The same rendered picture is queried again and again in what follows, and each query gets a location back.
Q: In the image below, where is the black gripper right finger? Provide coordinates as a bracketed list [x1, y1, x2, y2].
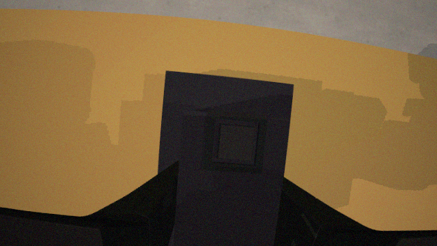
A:
[273, 177, 437, 246]

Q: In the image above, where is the tan rectangular floor panel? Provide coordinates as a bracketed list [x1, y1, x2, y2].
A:
[0, 8, 437, 231]

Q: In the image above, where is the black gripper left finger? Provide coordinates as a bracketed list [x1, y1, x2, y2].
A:
[0, 161, 180, 246]

